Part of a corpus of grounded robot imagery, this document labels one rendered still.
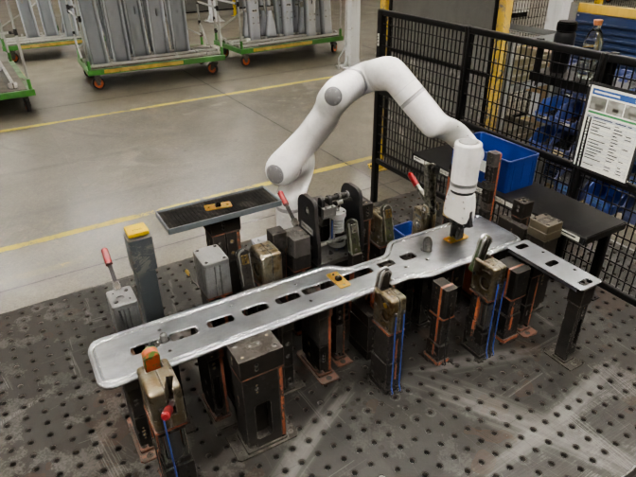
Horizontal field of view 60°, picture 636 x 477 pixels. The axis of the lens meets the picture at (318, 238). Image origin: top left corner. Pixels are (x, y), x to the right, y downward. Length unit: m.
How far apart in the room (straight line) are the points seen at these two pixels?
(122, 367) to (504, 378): 1.12
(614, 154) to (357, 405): 1.20
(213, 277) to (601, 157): 1.38
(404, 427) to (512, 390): 0.37
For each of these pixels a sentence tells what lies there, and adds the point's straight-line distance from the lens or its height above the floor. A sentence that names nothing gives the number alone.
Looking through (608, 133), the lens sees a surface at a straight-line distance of 2.13.
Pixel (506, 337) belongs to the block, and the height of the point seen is 0.72.
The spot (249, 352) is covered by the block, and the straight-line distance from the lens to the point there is 1.37.
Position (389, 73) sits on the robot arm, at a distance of 1.72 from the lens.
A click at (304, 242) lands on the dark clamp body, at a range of 1.72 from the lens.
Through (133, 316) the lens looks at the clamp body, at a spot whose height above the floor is 1.01.
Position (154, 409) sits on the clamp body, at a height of 1.02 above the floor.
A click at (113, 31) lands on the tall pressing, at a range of 8.30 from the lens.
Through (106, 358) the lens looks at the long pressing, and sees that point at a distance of 1.49.
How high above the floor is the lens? 1.93
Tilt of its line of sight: 30 degrees down
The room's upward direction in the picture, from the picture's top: 1 degrees counter-clockwise
